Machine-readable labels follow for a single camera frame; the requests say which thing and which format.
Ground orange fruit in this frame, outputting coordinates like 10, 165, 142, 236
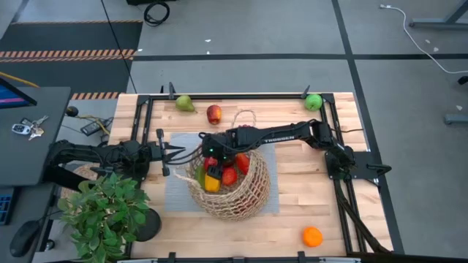
302, 226, 324, 248

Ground coiled black cable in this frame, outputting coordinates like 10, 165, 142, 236
143, 1, 171, 27

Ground grey woven placemat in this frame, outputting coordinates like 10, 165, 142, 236
163, 132, 281, 214

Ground woven wicker basket with handles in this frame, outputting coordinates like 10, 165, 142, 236
173, 109, 272, 223

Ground green pear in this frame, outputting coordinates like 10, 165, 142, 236
175, 94, 197, 113

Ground black power adapter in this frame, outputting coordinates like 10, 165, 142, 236
80, 118, 105, 137

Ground black cable conduit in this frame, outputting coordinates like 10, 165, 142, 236
334, 180, 392, 255

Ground white cable with plug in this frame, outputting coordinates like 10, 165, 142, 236
379, 3, 468, 75

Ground black metal table frame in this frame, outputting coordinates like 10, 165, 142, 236
124, 82, 394, 263

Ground grey metal foot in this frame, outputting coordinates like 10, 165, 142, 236
444, 113, 468, 126

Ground yellow floor cable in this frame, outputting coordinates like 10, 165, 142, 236
0, 71, 39, 88

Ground black computer mouse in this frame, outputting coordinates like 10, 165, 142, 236
9, 220, 41, 258

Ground red round fruit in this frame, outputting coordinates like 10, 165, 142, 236
221, 167, 238, 187
235, 153, 252, 175

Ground backlit keyboard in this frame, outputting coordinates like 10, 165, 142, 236
0, 188, 18, 226

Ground black side desk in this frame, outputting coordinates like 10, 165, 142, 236
0, 86, 72, 263

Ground black plant pot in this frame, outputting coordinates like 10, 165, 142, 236
133, 207, 162, 243

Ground green apple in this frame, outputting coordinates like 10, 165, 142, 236
304, 93, 324, 112

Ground computer monitor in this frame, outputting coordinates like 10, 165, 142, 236
0, 77, 38, 110

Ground red and yellow apple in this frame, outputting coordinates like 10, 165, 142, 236
205, 104, 222, 126

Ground yellow bell pepper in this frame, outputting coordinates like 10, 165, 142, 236
203, 173, 222, 194

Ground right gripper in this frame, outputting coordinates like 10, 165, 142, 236
199, 128, 241, 180

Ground grey car key fob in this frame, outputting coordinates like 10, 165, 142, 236
11, 123, 32, 135

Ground thin black floor cable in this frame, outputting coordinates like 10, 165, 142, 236
100, 0, 137, 94

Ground black hazard striped floor mat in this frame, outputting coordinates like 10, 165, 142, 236
0, 20, 144, 102

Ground green leafy plant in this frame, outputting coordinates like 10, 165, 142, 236
56, 171, 151, 263

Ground grey metal stand leg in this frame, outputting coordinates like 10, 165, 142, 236
408, 0, 468, 30

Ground metal keys on ring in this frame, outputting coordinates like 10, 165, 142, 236
28, 115, 50, 141

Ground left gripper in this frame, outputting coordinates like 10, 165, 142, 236
145, 127, 186, 178

